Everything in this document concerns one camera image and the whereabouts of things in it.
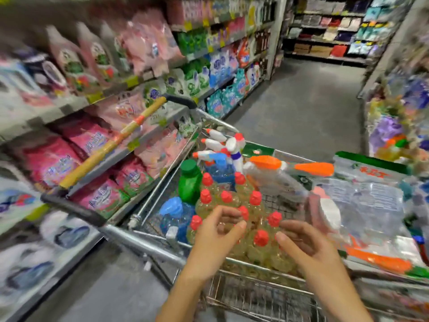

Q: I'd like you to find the person's right hand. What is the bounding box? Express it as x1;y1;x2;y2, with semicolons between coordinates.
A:
275;220;347;297

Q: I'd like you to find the store shelving with refill pouches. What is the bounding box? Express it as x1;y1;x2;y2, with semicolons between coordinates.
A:
0;0;279;322

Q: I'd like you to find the large green white cleaner pouch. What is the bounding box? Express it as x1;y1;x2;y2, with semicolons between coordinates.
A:
241;140;276;158
349;254;429;284
333;151;413;186

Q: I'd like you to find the person's right forearm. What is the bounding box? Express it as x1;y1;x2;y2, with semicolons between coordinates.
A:
305;281;373;322

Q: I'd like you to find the row of green white pouches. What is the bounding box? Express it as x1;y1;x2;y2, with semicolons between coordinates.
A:
137;60;212;121

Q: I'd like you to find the clear-wrapped orange-trigger spray pack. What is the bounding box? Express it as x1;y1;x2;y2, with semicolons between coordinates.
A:
243;155;411;247
345;245;416;275

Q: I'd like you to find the person's left hand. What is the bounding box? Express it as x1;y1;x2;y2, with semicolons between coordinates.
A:
182;206;248;286

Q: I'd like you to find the cluster of yellow red-capped bottles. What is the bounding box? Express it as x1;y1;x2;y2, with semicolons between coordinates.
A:
186;171;300;275

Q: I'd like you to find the stack of white blue pouches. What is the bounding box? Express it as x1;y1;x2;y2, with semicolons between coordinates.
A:
0;171;91;309

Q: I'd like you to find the grey shopping cart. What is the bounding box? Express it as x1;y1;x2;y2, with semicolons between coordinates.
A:
40;93;429;322

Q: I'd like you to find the row of purple cleaner bottles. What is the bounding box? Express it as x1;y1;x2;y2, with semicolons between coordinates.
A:
370;116;406;155

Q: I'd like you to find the white red-tipped spray bottle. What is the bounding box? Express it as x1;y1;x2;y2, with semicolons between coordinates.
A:
224;132;247;173

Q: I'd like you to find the row of teal blue pouches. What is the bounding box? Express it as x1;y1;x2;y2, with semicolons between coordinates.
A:
204;40;265;119

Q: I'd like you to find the stack of pink detergent pouches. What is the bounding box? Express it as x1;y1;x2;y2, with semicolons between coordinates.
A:
13;6;192;219

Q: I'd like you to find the blue pump soap bottle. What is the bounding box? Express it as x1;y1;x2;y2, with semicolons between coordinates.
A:
159;196;197;247

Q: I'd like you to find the blue pump cleaner bottle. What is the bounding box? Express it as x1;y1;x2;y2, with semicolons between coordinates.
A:
204;152;237;192

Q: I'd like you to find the distant store shelving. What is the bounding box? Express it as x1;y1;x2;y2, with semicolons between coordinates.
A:
282;0;396;68

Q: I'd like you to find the green capped cleaner bottle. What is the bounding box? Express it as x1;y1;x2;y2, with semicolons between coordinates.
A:
178;159;203;204

